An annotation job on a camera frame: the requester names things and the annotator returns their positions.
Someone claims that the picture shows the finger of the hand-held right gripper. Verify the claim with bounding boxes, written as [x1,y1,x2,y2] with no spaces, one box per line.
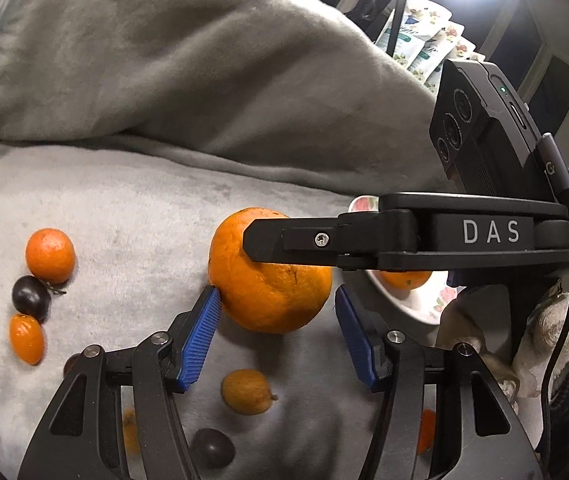
[243,210,419,271]

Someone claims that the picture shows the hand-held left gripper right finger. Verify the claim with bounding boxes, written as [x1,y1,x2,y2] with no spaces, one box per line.
[334,284,547,480]

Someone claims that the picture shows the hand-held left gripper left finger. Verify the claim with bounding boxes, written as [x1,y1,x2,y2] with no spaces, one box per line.
[17,285,222,480]

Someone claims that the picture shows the large rough orange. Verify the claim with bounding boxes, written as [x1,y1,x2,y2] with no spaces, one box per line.
[208,207,333,335]

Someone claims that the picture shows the brown longan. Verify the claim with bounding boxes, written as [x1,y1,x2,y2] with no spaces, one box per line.
[221,368,279,416]

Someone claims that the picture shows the white floral plate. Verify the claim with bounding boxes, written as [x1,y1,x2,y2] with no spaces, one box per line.
[347,195,460,326]

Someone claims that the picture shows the smooth orange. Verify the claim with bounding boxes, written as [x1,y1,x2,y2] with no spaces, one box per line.
[379,270,433,290]

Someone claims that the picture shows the orange cherry tomato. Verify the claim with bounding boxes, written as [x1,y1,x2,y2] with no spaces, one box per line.
[122,407,140,458]
[417,408,437,456]
[8,313,45,366]

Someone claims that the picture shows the small smooth mandarin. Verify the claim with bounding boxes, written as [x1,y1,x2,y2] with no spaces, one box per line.
[25,228,76,285]

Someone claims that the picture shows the person's right hand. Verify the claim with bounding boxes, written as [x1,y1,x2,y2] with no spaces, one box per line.
[437,285,569,401]

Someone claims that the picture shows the light grey seat cover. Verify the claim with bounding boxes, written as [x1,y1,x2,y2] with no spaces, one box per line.
[0,135,465,480]

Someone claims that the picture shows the grey fleece blanket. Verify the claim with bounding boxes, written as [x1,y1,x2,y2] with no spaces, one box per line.
[0,0,457,196]

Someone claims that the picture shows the row of floral wipe packets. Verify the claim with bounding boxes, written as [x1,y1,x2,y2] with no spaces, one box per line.
[374,0,487,96]

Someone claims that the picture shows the white window frame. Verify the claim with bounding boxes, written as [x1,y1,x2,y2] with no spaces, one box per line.
[489,0,569,126]

